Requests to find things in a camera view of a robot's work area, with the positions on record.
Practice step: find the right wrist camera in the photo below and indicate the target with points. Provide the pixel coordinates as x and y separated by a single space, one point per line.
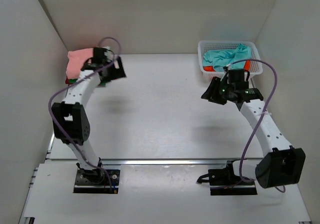
238 76

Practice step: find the teal t-shirt in basket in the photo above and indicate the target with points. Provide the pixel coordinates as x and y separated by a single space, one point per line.
218 59

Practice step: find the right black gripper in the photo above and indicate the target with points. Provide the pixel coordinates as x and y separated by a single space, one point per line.
216 92

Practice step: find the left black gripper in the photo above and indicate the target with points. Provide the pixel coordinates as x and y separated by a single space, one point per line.
117 69

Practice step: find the green folded t-shirt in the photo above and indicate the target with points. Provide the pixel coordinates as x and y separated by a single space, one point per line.
73 80

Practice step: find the aluminium table rail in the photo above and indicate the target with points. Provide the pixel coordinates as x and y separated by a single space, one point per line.
139 162

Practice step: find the orange t-shirt in basket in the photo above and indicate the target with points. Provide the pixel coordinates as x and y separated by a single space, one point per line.
211 69

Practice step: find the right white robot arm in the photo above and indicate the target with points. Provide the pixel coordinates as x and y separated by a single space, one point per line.
282 164

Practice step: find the pink t-shirt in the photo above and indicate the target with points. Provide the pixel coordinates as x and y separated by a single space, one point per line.
76 60

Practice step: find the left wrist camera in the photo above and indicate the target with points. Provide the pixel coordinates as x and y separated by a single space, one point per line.
101 55

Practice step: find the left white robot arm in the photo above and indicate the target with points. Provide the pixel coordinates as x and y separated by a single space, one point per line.
67 108

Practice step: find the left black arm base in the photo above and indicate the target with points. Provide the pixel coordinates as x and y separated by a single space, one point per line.
96 181

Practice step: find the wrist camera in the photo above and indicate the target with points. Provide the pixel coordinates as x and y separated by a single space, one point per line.
238 76
101 55

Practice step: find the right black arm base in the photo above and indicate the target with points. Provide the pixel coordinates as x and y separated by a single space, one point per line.
224 182

